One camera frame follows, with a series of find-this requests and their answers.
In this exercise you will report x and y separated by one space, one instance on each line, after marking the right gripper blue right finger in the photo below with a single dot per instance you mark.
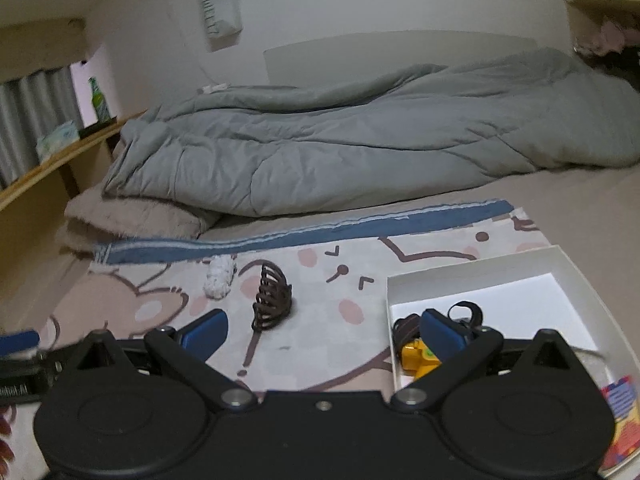
465 354

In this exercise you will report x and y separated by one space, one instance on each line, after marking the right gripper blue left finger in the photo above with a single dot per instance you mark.
182 355

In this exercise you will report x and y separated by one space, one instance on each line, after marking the yellow headlamp with black strap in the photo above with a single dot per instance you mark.
422 342

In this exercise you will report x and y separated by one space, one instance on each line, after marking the white sock bundle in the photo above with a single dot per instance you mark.
219 277

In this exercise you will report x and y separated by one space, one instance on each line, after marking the brown plastic hair claw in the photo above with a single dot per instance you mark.
274 300

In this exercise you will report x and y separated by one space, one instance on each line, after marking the colourful card box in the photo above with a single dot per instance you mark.
623 400

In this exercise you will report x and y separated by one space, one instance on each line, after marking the white shallow cardboard tray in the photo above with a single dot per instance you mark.
520 294

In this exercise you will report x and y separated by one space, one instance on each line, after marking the wooden side shelf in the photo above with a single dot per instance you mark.
32 208

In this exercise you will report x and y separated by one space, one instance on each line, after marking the cartoon bear print blanket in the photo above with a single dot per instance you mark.
336 336

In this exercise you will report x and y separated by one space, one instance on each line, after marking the beige fluffy pillow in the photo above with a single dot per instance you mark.
91 219

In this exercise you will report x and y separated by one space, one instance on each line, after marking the grey quilted duvet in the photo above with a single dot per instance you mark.
417 132

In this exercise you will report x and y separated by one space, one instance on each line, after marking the tissue box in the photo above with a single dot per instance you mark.
57 140

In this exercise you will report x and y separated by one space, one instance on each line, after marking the green glass bottle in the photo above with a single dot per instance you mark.
99 103

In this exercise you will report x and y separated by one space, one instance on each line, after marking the grey curtain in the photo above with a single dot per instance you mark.
31 108

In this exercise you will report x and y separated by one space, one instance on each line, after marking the white headboard panel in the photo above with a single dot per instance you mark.
365 54

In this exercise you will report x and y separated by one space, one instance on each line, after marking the open wardrobe shelf with clothes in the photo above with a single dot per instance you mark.
605 35

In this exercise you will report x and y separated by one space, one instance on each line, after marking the white hanging paper bag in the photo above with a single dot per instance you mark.
222 22

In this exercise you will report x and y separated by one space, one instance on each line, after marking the white power strip with cable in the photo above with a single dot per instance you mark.
212 85

